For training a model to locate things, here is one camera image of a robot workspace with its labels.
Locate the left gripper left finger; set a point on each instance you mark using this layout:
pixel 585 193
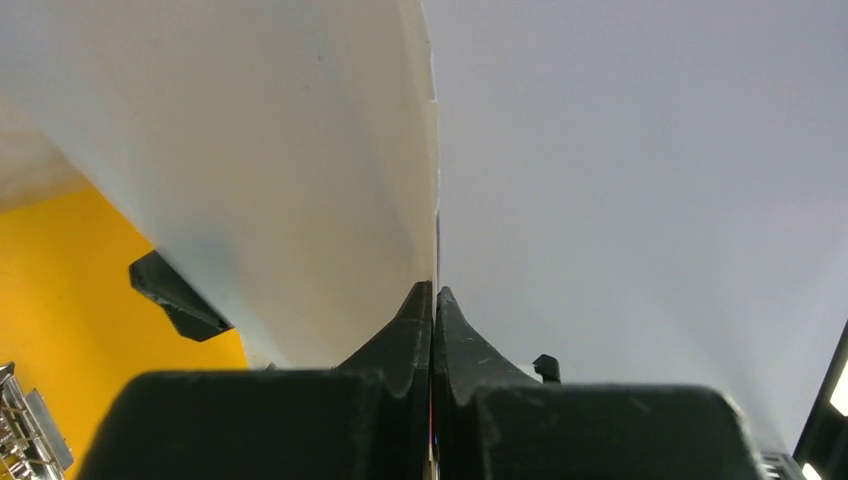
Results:
pixel 367 418

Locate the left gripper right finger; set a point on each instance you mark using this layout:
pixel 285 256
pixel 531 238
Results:
pixel 493 421

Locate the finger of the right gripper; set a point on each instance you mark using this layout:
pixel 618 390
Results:
pixel 189 313

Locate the orange plastic folder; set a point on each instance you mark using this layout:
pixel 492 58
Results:
pixel 70 320

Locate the printed paper stack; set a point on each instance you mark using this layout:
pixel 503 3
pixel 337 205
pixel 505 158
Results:
pixel 281 155

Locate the metal folder clip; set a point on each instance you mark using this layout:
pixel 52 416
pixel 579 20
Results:
pixel 32 446

